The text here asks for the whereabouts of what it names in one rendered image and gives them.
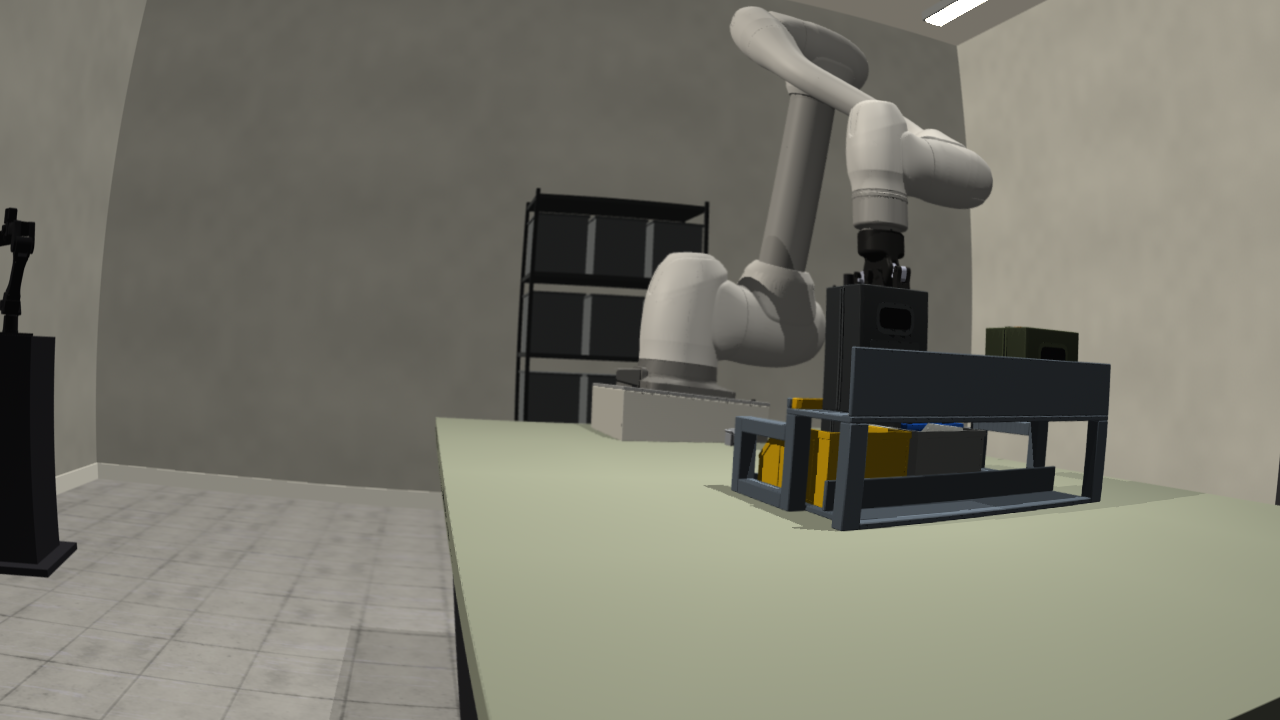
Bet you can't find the blue bin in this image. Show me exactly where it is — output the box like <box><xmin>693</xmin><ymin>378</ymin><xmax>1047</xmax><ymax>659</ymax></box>
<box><xmin>901</xmin><ymin>423</ymin><xmax>964</xmax><ymax>430</ymax></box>

